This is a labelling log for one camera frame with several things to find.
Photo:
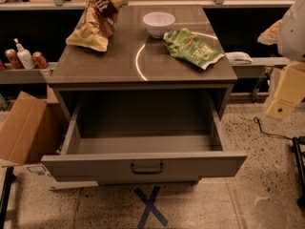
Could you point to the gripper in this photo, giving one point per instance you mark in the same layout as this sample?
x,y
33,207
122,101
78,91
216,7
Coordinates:
x,y
293,35

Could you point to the grey top drawer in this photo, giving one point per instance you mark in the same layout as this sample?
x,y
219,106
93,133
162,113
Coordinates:
x,y
144,137

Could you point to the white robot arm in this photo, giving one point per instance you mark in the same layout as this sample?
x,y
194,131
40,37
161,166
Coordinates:
x,y
291,37

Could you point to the grey drawer cabinet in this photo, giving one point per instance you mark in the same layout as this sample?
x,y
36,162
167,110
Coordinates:
x,y
134,61

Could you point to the black stand right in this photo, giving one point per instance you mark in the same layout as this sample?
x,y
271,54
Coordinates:
x,y
299,154

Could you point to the black stand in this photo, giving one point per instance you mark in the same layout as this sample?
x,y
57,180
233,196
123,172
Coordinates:
x,y
299,154
4,200

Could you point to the white folded cloth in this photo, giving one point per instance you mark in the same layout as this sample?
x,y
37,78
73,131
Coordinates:
x,y
239,58

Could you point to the green chip bag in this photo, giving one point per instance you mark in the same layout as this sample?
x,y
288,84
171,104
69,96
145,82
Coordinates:
x,y
186,45

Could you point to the white bowl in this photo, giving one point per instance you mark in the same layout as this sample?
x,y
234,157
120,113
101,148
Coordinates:
x,y
158,23

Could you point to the brown yellow chip bag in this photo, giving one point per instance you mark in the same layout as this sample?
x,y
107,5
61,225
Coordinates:
x,y
97,25

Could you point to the red soda can right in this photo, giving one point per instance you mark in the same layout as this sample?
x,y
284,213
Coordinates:
x,y
40,60

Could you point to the red soda can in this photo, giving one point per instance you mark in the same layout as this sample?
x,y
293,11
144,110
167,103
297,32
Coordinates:
x,y
13,58
40,60

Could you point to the brown cardboard box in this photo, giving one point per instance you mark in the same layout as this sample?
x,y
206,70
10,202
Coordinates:
x,y
32,129

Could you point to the white printed cardboard flap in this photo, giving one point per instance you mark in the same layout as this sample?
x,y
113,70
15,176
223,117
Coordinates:
x,y
43,176

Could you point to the white pump bottle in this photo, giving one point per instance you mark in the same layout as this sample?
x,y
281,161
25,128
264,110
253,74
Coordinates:
x,y
24,56

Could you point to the red soda can left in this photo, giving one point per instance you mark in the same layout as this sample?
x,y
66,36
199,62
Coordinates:
x,y
13,58

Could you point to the black stand left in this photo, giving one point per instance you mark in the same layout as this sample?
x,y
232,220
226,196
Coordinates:
x,y
4,200

